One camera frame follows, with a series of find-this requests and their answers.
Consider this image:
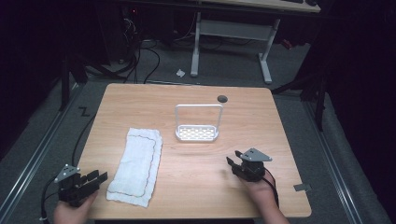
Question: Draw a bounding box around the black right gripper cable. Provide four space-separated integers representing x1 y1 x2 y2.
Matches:
262 169 280 209

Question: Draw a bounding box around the person's right hand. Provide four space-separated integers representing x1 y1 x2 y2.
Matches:
237 171 279 211

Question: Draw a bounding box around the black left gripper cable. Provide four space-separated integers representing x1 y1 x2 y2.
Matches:
39 114 96 224

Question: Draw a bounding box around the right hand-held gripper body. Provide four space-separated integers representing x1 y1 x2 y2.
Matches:
232 147 273 183

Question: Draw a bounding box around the desk with white legs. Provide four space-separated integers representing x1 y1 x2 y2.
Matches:
190 0 322 85

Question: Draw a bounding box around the grey tape piece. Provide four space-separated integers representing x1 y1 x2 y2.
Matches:
292 183 313 192

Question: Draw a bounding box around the metal floor rail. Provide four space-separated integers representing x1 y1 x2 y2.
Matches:
302 101 365 224
0 82 83 218

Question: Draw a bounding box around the black floor cable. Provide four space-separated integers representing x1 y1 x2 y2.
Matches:
122 38 162 85

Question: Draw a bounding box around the person's left hand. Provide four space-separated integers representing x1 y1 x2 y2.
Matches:
52 189 99 224

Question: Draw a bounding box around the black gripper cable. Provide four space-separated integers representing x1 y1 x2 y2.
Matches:
39 114 96 224
262 169 280 209

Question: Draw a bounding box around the white towel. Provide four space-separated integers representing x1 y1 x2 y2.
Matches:
106 127 163 208

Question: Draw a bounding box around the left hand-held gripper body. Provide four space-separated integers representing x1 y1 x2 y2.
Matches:
54 163 100 208

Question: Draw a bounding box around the white rack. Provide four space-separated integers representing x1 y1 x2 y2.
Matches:
174 103 224 143

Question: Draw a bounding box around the dark computer tower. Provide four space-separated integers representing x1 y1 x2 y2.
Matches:
94 4 143 66

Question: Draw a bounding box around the black metal stand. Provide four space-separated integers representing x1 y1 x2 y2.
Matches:
58 50 90 112
270 69 330 133

